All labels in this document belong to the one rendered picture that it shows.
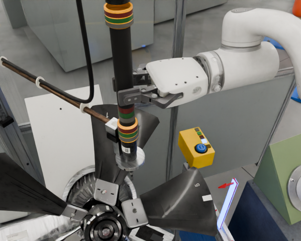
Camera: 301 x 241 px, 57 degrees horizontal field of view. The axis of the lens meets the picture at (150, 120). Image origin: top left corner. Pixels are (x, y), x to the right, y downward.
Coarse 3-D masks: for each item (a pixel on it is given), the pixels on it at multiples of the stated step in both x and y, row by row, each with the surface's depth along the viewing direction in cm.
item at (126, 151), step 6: (108, 0) 40; (114, 0) 39; (120, 0) 39; (126, 0) 40; (126, 144) 60; (132, 144) 61; (126, 150) 62; (132, 150) 62; (126, 156) 64; (132, 156) 64
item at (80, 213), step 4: (68, 208) 78; (72, 208) 78; (76, 208) 77; (80, 208) 78; (64, 212) 81; (68, 212) 80; (72, 212) 80; (76, 212) 79; (80, 212) 79; (84, 212) 79; (64, 216) 83; (68, 216) 82; (76, 216) 82; (80, 216) 81; (84, 216) 80; (76, 220) 84; (80, 220) 83
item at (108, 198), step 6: (102, 180) 84; (96, 186) 85; (102, 186) 83; (108, 186) 82; (114, 186) 81; (96, 192) 84; (108, 192) 81; (114, 192) 80; (96, 198) 84; (102, 198) 82; (108, 198) 81; (114, 198) 80; (108, 204) 81; (114, 204) 80
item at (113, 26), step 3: (105, 21) 42; (132, 21) 42; (108, 24) 42; (111, 24) 41; (114, 24) 41; (117, 24) 41; (120, 24) 41; (123, 24) 41; (126, 24) 42; (129, 24) 42; (111, 27) 42; (114, 27) 42; (117, 27) 42; (120, 27) 42; (123, 27) 42; (126, 27) 42
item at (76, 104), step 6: (6, 66) 79; (18, 72) 77; (30, 78) 74; (42, 84) 72; (48, 90) 71; (54, 90) 70; (60, 96) 69; (72, 102) 67; (78, 102) 67; (78, 108) 67; (84, 108) 65; (90, 114) 65; (96, 114) 64; (102, 120) 63; (108, 120) 62
